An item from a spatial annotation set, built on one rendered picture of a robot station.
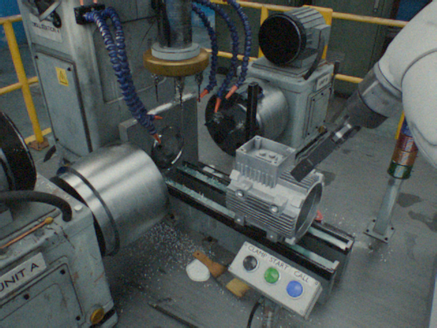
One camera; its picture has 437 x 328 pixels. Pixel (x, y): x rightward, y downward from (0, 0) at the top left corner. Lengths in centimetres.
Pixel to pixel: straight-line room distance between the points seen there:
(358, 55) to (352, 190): 275
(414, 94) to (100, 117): 88
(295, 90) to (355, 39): 274
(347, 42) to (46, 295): 371
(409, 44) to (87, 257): 70
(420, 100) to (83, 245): 65
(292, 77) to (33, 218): 100
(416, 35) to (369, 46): 343
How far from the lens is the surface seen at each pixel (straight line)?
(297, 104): 139
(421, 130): 52
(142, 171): 91
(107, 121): 119
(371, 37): 404
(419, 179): 165
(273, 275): 75
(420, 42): 62
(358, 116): 71
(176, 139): 124
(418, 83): 56
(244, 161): 95
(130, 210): 88
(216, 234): 115
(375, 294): 114
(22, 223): 77
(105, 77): 116
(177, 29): 100
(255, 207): 95
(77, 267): 84
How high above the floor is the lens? 164
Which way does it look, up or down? 33 degrees down
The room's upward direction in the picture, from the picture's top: 1 degrees clockwise
